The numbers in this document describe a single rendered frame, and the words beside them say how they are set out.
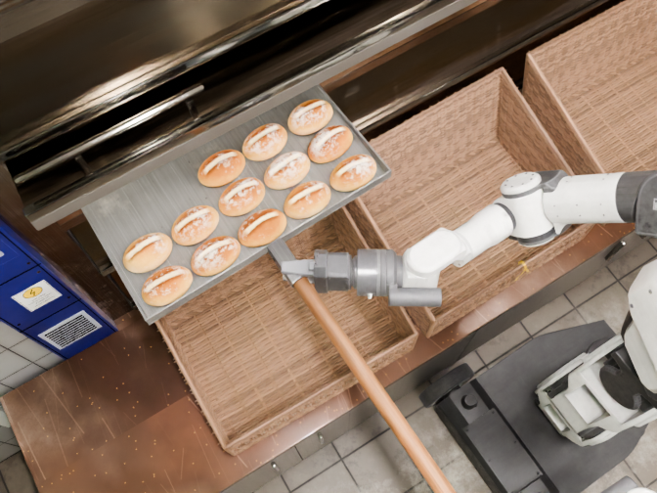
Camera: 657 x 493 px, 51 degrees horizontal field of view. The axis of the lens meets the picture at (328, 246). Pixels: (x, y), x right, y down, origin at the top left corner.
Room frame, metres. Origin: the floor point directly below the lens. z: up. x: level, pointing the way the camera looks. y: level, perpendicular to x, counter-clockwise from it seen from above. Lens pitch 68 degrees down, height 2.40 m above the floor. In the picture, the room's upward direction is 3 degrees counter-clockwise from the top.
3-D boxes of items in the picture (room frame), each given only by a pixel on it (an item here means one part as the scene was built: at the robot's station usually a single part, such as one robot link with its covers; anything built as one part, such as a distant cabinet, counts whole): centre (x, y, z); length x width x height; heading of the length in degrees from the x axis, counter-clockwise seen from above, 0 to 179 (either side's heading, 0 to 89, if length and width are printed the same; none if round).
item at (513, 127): (0.80, -0.38, 0.72); 0.56 x 0.49 x 0.28; 120
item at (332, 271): (0.44, -0.03, 1.20); 0.12 x 0.10 x 0.13; 86
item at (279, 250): (0.46, 0.08, 1.20); 0.09 x 0.04 x 0.03; 31
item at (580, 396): (0.27, -0.64, 0.78); 0.18 x 0.15 x 0.47; 31
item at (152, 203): (0.66, 0.20, 1.19); 0.55 x 0.36 x 0.03; 121
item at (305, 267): (0.45, 0.06, 1.22); 0.06 x 0.03 x 0.02; 86
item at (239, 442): (0.52, 0.14, 0.72); 0.56 x 0.49 x 0.28; 118
